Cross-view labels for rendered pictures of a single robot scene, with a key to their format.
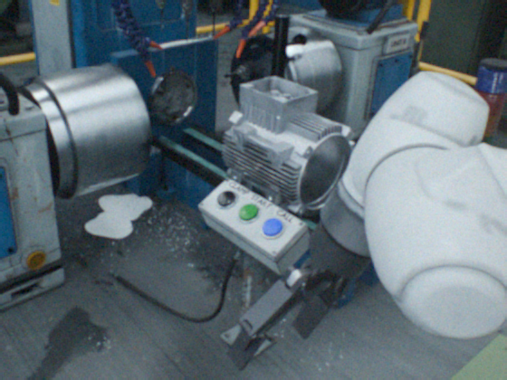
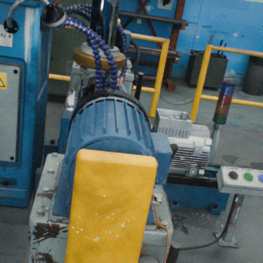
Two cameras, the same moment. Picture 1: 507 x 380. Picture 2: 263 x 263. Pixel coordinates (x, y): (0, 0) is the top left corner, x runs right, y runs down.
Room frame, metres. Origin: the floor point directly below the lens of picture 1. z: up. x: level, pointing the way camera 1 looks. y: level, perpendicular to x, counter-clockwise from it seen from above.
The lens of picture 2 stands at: (0.38, 1.11, 1.63)
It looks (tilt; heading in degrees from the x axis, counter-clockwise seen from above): 23 degrees down; 305
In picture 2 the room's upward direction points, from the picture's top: 9 degrees clockwise
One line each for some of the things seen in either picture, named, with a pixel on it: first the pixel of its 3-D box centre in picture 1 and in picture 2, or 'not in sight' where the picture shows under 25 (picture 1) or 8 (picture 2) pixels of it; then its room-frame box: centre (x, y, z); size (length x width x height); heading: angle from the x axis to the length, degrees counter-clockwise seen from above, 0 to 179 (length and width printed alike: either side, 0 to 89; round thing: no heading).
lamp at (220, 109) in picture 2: (482, 120); (222, 107); (1.03, -0.52, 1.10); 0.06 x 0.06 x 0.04
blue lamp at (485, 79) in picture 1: (493, 77); (227, 88); (1.03, -0.52, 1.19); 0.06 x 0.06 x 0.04
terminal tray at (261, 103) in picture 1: (277, 105); (172, 123); (1.04, -0.11, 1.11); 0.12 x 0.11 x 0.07; 42
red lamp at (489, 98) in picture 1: (487, 99); (225, 98); (1.03, -0.52, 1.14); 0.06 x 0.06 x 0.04
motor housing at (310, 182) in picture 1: (287, 154); (177, 147); (1.01, -0.13, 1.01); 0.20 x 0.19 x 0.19; 42
